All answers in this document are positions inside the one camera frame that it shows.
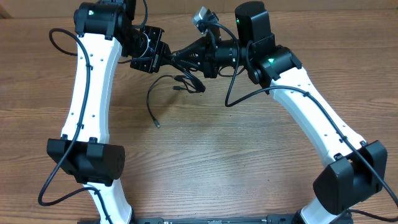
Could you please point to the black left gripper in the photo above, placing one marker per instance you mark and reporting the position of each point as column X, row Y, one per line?
column 162, row 49

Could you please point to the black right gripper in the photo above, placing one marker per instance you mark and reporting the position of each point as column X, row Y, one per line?
column 203, row 48

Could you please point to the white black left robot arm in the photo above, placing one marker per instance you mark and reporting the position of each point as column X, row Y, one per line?
column 105, row 37

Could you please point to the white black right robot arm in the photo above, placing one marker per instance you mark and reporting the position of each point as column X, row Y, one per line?
column 353, row 168

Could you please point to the brown cardboard back panel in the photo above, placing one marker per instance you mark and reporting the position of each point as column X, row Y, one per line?
column 17, row 9

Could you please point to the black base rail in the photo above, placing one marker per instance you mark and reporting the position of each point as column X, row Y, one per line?
column 270, row 219

